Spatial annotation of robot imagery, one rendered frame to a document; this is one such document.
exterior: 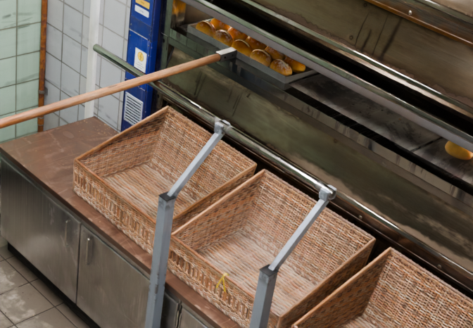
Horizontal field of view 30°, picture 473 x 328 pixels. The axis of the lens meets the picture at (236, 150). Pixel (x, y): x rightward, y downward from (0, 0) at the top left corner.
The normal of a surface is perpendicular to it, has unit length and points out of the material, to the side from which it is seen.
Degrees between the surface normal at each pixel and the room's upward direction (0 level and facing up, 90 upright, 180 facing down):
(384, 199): 70
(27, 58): 90
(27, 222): 90
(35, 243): 90
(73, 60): 90
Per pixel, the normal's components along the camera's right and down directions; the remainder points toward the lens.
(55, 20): -0.71, 0.26
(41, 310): 0.14, -0.86
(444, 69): -0.62, -0.04
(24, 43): 0.69, 0.44
